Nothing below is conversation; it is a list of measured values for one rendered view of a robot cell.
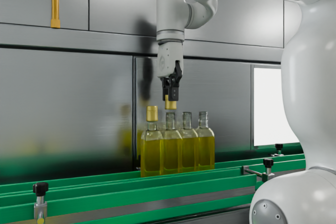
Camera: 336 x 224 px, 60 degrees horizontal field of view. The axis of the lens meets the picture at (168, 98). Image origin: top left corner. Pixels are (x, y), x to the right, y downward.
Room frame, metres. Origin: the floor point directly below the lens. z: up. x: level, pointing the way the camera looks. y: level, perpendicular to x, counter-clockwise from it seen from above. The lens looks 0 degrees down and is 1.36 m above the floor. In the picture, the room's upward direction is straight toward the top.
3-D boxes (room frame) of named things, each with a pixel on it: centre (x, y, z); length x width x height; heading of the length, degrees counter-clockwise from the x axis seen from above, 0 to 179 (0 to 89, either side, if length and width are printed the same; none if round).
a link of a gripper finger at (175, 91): (0.85, -0.02, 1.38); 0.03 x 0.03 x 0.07; 24
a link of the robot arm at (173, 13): (0.88, -0.01, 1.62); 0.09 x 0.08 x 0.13; 121
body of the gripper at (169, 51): (0.88, -0.01, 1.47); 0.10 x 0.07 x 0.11; 24
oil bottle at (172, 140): (0.88, -0.01, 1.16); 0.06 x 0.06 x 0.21; 24
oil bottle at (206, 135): (0.93, -0.11, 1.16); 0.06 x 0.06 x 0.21; 23
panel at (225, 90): (1.15, -0.30, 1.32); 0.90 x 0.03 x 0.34; 113
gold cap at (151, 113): (0.86, 0.05, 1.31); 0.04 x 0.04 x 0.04
